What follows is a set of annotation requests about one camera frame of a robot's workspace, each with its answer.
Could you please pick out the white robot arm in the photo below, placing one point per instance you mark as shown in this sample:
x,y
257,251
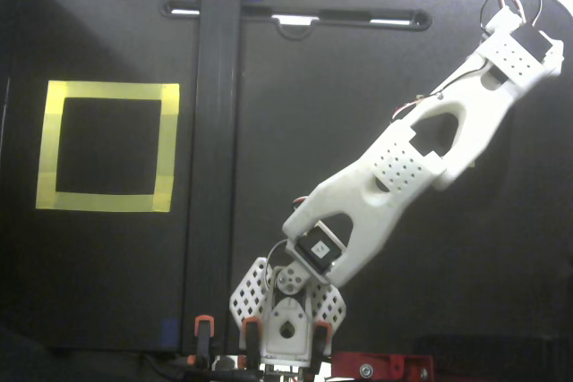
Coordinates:
x,y
470,122

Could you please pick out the black flat bar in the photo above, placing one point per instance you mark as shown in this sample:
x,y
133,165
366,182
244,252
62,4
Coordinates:
x,y
215,131

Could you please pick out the orange black spring clamp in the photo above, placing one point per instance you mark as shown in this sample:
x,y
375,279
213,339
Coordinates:
x,y
320,339
204,333
253,330

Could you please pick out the yellow tape square outline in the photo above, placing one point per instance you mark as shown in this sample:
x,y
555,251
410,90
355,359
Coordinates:
x,y
107,89

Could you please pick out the blue tape patch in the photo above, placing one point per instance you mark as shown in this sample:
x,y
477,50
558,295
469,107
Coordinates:
x,y
169,333

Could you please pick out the red screw clamp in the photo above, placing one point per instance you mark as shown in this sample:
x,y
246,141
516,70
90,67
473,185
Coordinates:
x,y
394,366

